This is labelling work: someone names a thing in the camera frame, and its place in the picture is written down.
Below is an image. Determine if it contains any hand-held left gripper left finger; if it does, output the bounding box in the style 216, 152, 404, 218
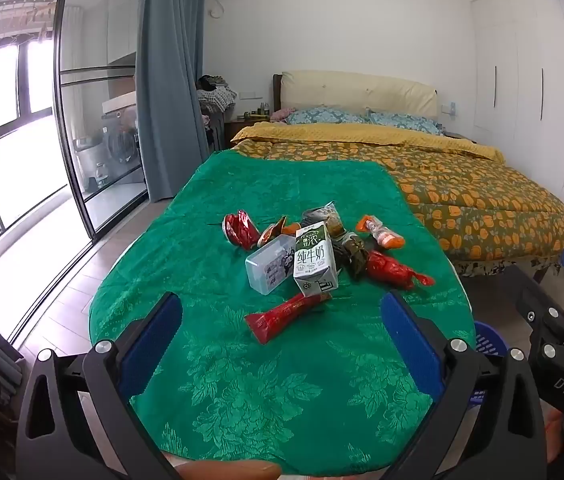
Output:
14, 291, 184, 480

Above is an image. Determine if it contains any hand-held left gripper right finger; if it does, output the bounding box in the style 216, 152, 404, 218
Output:
379, 290, 548, 480

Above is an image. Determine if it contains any blue plastic basket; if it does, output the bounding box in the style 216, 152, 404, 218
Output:
467, 321, 508, 411

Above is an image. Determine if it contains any red twisted sausage wrapper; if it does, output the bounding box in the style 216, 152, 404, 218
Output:
366, 251, 435, 290

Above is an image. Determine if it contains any orange sausage packet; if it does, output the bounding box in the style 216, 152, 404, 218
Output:
356, 215, 406, 250

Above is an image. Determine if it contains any green white milk carton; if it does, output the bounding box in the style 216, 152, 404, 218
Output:
293, 220, 339, 297

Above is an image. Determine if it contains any long red stick wrapper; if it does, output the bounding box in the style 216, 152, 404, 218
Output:
245, 292, 333, 345

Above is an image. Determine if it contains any clear plastic box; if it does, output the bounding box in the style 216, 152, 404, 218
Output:
245, 236, 297, 295

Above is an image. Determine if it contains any crushed red can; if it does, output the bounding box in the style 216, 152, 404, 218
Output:
223, 211, 261, 251

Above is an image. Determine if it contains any dark snack packet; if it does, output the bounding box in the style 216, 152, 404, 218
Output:
302, 201, 347, 238

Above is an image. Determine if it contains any orange brown snack wrapper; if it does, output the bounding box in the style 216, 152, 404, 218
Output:
257, 216, 290, 248

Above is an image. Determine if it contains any person's left hand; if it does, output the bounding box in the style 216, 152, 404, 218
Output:
162, 460, 283, 480

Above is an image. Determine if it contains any green floral tablecloth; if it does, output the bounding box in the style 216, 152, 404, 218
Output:
88, 152, 478, 476

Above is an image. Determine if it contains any glass sliding door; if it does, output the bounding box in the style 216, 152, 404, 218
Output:
52, 0, 150, 241

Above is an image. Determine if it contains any white wardrobe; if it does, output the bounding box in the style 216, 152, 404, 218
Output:
471, 0, 564, 221

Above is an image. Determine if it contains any grey washing machine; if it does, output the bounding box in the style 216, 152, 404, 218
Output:
102, 122, 140, 166

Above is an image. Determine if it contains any teal patterned pillow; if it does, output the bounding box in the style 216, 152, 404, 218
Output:
287, 106, 370, 126
367, 110, 443, 136

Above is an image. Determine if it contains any yellow blanket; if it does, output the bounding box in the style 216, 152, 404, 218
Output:
232, 122, 505, 161

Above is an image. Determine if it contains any dark ribbed chair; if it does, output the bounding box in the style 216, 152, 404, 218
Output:
202, 107, 225, 153

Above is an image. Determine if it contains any wooden nightstand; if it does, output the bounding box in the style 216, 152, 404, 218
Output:
224, 117, 275, 150

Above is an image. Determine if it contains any cream padded headboard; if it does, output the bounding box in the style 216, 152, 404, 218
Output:
280, 70, 439, 121

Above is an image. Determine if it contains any pile of clothes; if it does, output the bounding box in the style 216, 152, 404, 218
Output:
194, 75, 239, 111

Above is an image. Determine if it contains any grey blue curtain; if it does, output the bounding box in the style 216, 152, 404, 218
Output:
134, 0, 213, 201

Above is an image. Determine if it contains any ceiling drying rack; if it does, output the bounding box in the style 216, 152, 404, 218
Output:
0, 0, 58, 36

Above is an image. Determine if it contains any dark rope bundle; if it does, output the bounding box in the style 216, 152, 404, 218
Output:
334, 235, 378, 281

